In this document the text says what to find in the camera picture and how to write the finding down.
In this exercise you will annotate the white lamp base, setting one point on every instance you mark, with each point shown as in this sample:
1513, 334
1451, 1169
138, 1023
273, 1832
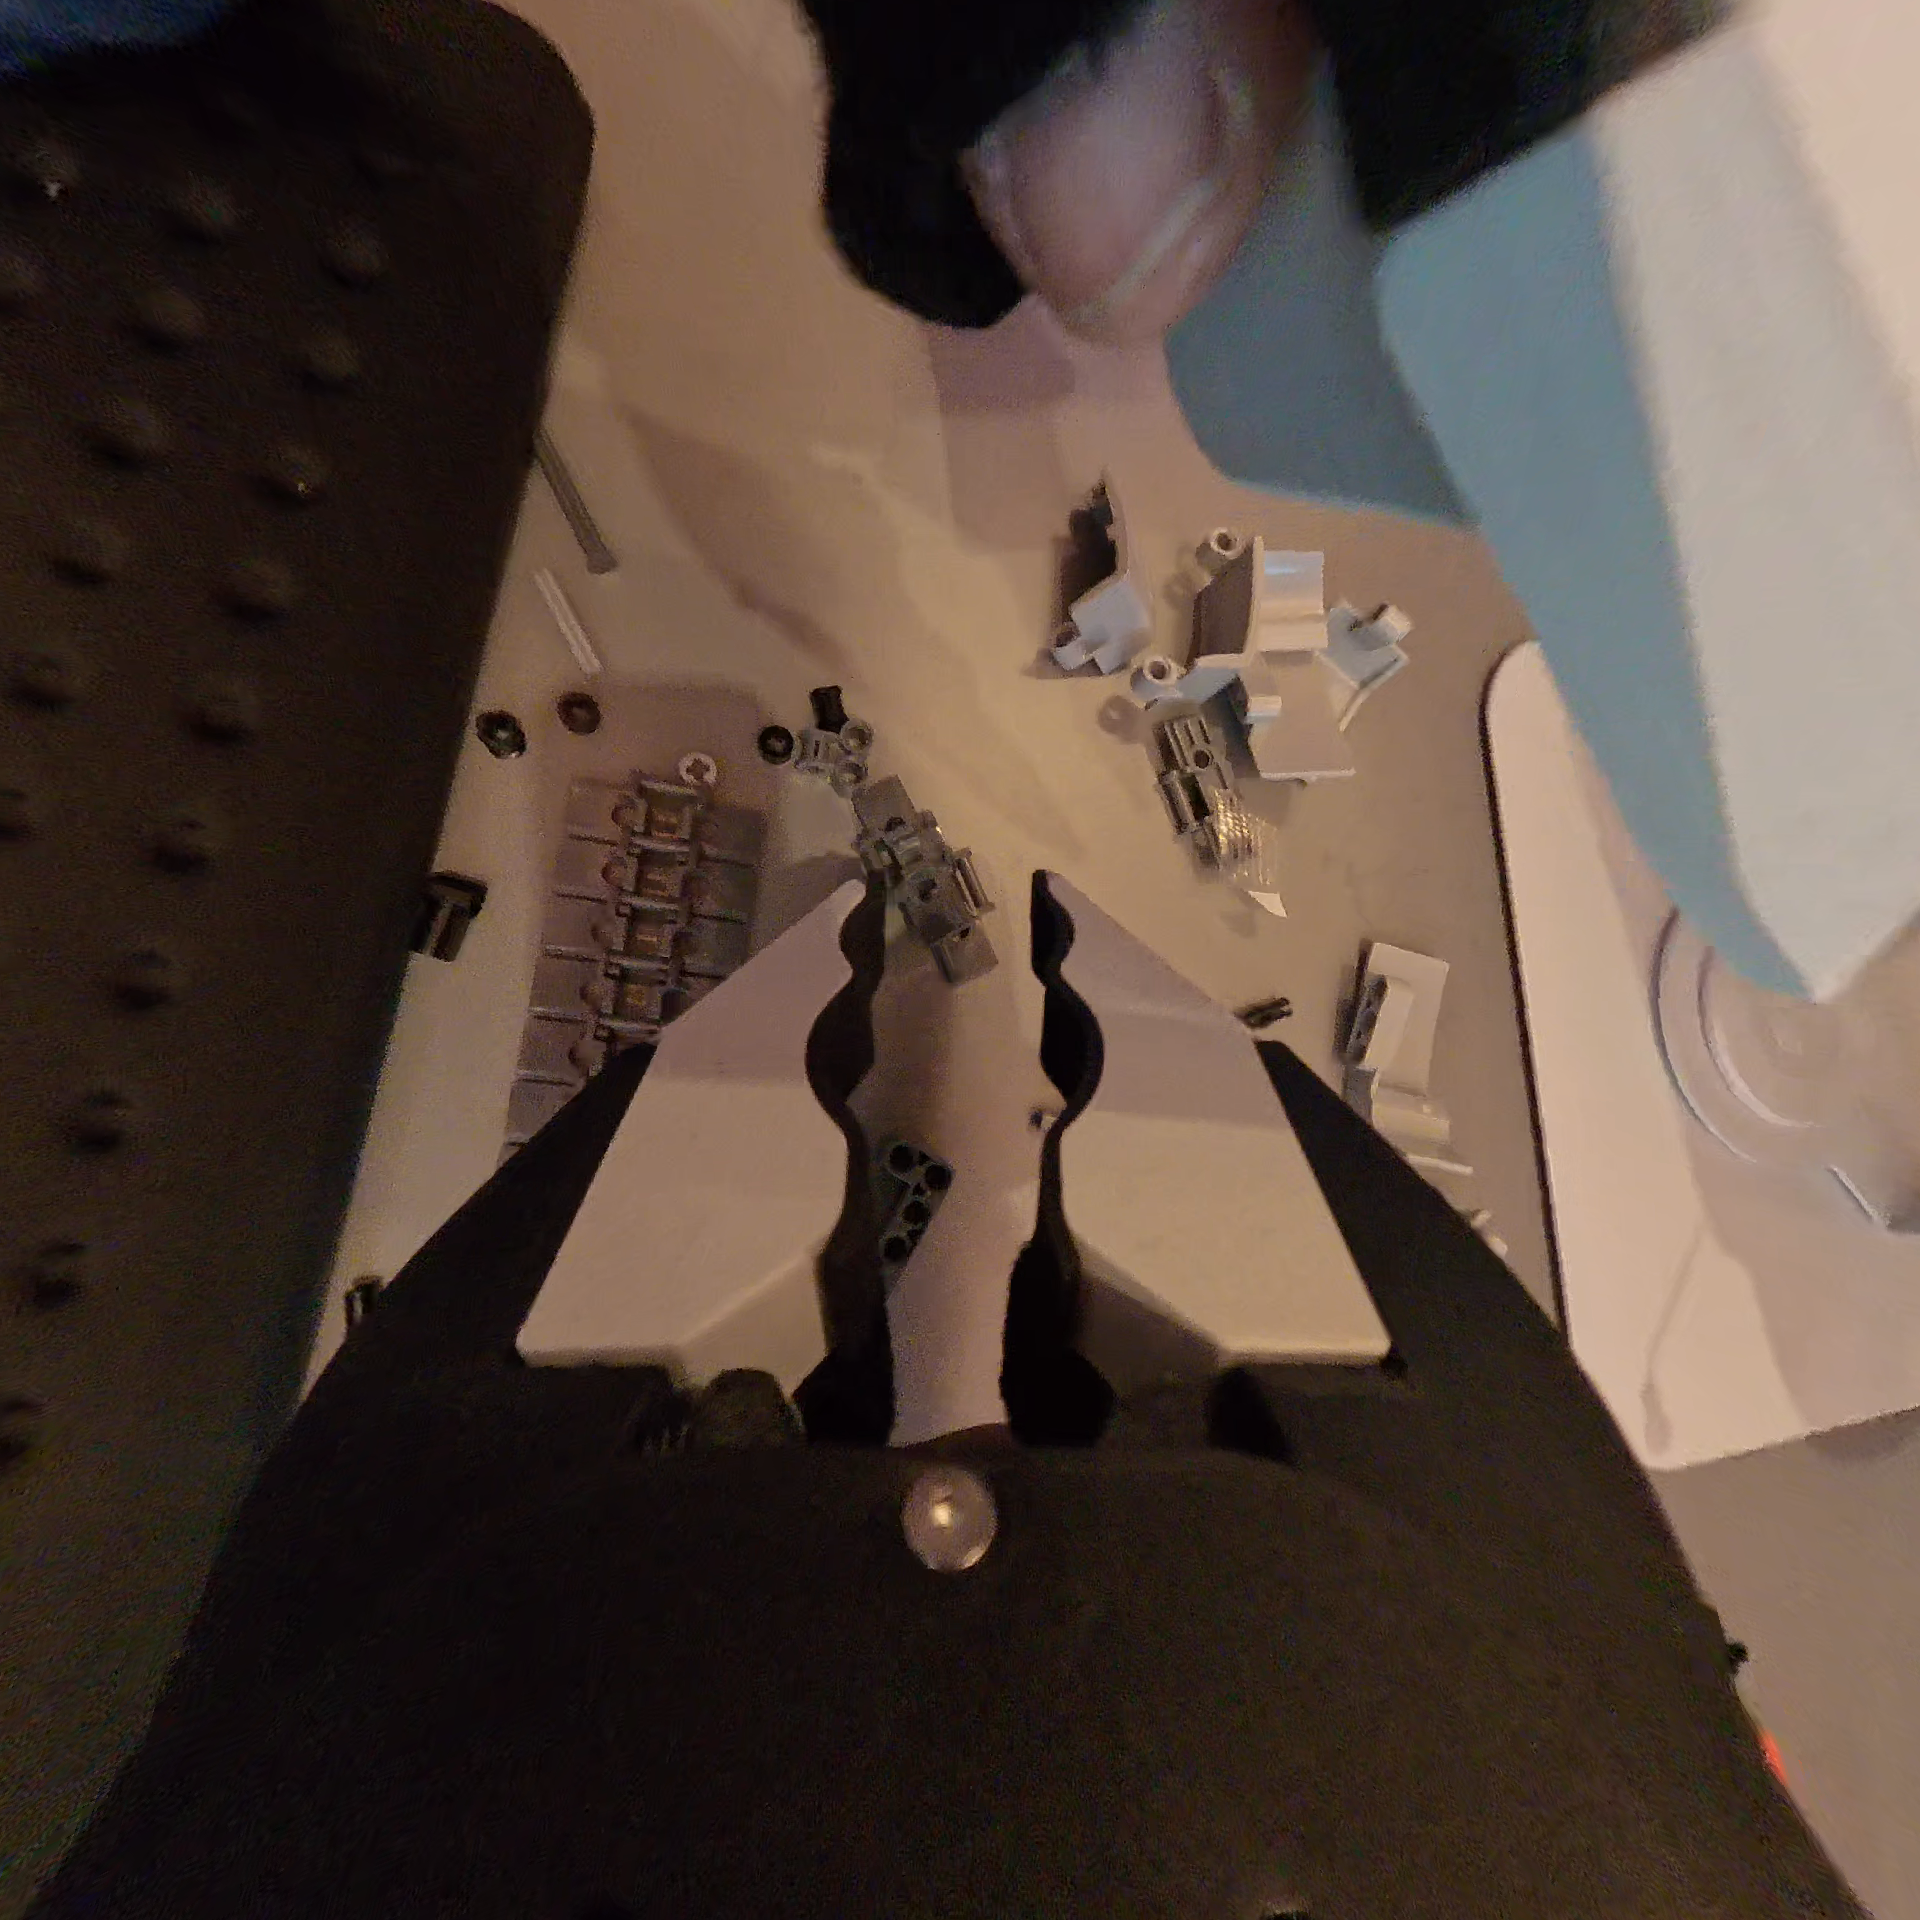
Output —
1727, 1202

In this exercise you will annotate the single grey track link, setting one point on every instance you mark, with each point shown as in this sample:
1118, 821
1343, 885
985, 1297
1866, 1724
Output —
963, 934
905, 848

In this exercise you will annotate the grey axle rod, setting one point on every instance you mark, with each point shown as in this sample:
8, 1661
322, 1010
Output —
578, 509

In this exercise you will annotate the person's left hand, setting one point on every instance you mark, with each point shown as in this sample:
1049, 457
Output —
1134, 178

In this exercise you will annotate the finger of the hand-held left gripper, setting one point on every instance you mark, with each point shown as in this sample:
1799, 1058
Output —
1727, 447

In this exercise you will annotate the light grey curved block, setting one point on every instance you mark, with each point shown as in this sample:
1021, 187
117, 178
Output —
1396, 1035

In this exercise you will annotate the black short pin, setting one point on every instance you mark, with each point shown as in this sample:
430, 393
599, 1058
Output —
1259, 1010

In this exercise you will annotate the black perforated panel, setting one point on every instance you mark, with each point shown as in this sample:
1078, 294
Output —
223, 750

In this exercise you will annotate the black small block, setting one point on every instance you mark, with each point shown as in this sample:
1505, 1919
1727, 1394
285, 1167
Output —
445, 916

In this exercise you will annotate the dark grey gear connector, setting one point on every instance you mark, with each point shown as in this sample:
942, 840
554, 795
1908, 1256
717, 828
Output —
1198, 790

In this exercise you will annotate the grey bent liftarm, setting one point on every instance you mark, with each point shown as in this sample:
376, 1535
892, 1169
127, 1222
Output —
905, 1210

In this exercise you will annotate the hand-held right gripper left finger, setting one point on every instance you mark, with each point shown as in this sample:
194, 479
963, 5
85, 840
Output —
677, 1202

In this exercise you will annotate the black small connector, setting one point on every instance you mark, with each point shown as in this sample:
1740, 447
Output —
578, 710
501, 737

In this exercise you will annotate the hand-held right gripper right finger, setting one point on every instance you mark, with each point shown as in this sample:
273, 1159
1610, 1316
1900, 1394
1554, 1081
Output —
1211, 1202

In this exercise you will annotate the light grey angled panel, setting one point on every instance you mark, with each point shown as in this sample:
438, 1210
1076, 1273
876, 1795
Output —
1241, 617
1101, 590
1314, 723

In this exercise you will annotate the grey double connector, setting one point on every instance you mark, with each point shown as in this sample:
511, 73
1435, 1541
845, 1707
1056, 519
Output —
836, 753

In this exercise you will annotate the light grey short rod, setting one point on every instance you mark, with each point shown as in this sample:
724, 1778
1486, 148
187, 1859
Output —
575, 622

